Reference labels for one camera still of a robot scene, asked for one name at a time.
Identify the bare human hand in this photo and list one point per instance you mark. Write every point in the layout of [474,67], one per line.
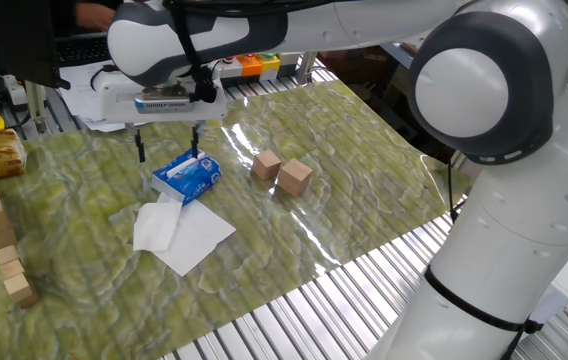
[95,17]

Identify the aluminium frame post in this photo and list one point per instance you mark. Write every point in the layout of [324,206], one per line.
[35,107]

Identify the orange button box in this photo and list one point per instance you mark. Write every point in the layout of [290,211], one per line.
[249,66]

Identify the stack of printed papers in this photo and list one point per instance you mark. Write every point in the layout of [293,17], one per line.
[76,95]

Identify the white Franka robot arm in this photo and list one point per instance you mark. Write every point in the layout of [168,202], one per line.
[514,225]

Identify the small wooden block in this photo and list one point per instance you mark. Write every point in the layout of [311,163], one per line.
[18,289]
[6,254]
[11,269]

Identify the blue tissue pack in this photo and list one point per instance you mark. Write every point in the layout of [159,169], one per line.
[194,186]

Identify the yellow button box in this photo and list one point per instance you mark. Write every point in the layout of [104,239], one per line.
[269,62]

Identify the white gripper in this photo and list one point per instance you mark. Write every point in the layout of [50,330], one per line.
[114,102]

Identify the black monitor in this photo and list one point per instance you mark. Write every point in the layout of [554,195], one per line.
[9,35]

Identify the white napkin in pack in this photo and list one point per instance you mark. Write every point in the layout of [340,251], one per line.
[181,169]

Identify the green marble pattern mat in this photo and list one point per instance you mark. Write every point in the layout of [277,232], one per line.
[89,300]

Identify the silver depth camera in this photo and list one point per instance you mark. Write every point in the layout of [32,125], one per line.
[164,105]

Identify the white box with red button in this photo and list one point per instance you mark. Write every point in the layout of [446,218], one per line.
[228,70]

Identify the black keyboard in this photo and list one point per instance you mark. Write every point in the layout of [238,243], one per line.
[79,50]

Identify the wooden cube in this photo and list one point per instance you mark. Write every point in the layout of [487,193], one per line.
[266,165]
[294,177]

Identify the flat white napkin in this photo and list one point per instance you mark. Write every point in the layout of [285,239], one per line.
[199,240]

